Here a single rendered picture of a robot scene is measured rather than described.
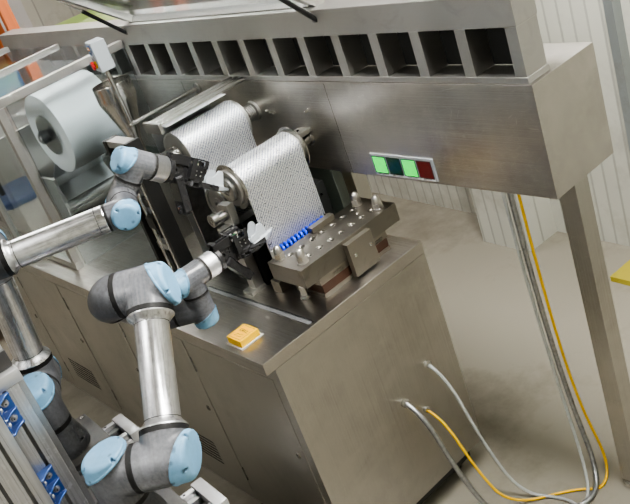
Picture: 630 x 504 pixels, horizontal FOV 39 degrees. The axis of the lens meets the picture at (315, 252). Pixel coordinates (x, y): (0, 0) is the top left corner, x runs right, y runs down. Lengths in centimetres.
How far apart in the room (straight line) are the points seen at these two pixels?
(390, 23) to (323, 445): 120
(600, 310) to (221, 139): 124
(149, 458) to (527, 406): 175
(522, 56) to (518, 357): 180
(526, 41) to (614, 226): 220
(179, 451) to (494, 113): 108
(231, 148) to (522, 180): 100
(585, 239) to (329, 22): 91
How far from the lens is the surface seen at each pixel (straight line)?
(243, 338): 252
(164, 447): 205
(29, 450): 226
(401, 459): 290
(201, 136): 280
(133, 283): 217
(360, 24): 242
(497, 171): 231
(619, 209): 415
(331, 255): 257
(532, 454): 323
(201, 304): 254
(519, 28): 210
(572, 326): 378
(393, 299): 269
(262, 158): 265
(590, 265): 253
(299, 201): 273
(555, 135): 220
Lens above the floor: 215
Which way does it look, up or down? 26 degrees down
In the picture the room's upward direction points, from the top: 20 degrees counter-clockwise
